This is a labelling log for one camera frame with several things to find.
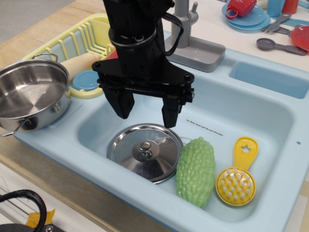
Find black braided cable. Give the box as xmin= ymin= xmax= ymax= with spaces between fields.
xmin=0 ymin=189 xmax=47 ymax=232

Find yellow dish rack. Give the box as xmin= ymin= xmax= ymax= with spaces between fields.
xmin=21 ymin=13 xmax=116 ymax=99

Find cream toy rolling pin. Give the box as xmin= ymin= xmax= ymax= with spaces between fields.
xmin=60 ymin=53 xmax=101 ymax=81

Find green bitter melon toy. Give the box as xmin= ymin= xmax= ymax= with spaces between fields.
xmin=176 ymin=137 xmax=215 ymax=208

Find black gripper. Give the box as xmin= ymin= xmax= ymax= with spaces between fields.
xmin=92 ymin=37 xmax=194 ymax=128

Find grey toy faucet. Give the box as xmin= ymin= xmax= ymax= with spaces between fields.
xmin=168 ymin=0 xmax=225 ymax=73

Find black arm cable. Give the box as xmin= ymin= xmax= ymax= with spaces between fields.
xmin=162 ymin=12 xmax=184 ymax=57

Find stacked blue toy plates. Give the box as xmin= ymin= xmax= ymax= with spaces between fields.
xmin=225 ymin=5 xmax=271 ymax=31

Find red toy cup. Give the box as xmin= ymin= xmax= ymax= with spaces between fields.
xmin=225 ymin=0 xmax=257 ymax=20

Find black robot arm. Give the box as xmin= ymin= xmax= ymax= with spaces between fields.
xmin=92 ymin=0 xmax=194 ymax=128

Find grey toy spoon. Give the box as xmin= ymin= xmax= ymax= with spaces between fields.
xmin=256 ymin=38 xmax=308 ymax=56

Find yellow tape piece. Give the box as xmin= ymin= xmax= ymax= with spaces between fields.
xmin=25 ymin=209 xmax=56 ymax=228

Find blue toy cup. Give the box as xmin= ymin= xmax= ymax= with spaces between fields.
xmin=267 ymin=0 xmax=285 ymax=17

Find yellow dish brush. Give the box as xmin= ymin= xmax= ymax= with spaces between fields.
xmin=215 ymin=137 xmax=259 ymax=206

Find blue toy plate in rack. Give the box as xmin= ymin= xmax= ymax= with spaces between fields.
xmin=72 ymin=70 xmax=99 ymax=91

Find light blue toy sink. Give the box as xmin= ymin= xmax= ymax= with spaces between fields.
xmin=16 ymin=49 xmax=309 ymax=232

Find red toy piece in rack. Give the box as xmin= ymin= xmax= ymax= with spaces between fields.
xmin=106 ymin=50 xmax=118 ymax=60

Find red toy tumbler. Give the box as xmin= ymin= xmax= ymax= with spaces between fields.
xmin=281 ymin=0 xmax=299 ymax=15

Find red toy plate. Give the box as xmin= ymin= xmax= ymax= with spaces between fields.
xmin=290 ymin=26 xmax=309 ymax=51

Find stainless steel pot lid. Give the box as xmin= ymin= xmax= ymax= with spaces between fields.
xmin=107 ymin=123 xmax=183 ymax=184

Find grey toy fork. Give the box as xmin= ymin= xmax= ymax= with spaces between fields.
xmin=262 ymin=13 xmax=292 ymax=33

